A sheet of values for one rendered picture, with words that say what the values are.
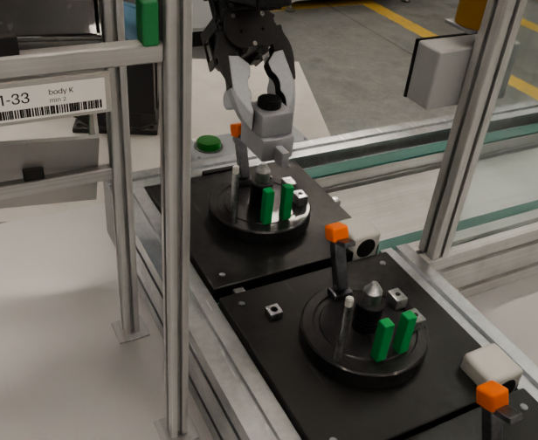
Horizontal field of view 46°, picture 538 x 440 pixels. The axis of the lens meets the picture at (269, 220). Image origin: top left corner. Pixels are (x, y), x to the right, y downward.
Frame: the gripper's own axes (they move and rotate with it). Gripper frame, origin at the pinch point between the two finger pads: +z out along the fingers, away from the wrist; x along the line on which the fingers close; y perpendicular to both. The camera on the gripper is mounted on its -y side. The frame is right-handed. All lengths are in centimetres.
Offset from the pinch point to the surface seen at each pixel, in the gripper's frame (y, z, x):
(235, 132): 9.5, -0.6, 1.0
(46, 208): 38.7, 0.8, 24.2
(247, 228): 5.7, 12.8, 4.3
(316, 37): 295, -114, -199
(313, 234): 5.5, 15.6, -4.6
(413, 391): -14.5, 33.6, -0.6
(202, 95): 63, -21, -17
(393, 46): 274, -95, -243
